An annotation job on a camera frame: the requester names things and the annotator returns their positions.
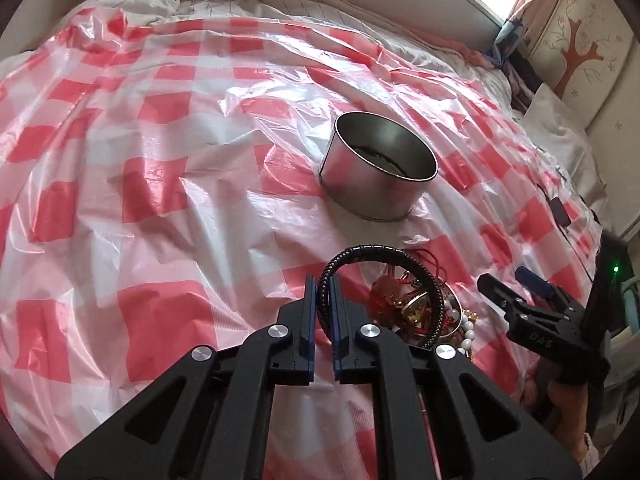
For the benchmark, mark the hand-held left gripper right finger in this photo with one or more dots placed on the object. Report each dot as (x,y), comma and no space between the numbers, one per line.
(336,310)

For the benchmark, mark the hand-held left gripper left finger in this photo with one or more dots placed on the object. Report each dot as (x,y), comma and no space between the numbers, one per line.
(311,310)

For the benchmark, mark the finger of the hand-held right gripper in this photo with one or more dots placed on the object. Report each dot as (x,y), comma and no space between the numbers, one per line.
(530,330)
(531,280)

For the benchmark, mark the round metal tin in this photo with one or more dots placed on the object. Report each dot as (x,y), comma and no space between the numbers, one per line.
(365,185)

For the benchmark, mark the person's right hand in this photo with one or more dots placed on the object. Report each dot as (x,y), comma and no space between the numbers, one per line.
(562,410)

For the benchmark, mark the small black device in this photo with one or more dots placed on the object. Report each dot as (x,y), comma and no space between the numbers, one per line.
(559,212)

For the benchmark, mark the white pillow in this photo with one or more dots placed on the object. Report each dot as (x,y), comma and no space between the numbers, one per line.
(560,130)

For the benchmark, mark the dark clothing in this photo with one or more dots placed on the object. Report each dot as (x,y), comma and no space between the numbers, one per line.
(525,82)

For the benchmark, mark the red white checked plastic sheet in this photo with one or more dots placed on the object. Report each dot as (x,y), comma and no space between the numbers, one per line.
(150,185)

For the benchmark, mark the blue cloth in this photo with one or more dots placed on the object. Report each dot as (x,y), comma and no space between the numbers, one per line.
(509,40)

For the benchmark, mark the red tree wall sticker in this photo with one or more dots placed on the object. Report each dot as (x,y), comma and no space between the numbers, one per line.
(580,57)

